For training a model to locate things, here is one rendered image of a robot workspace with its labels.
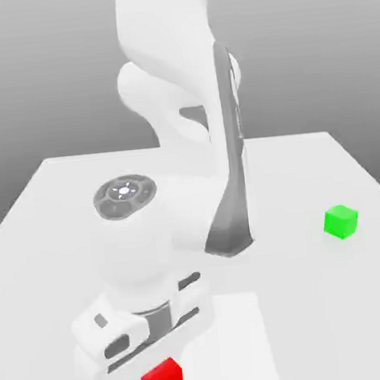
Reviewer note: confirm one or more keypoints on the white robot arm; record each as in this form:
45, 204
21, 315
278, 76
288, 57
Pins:
169, 80

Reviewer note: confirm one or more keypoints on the small green cube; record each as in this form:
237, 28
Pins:
340, 223

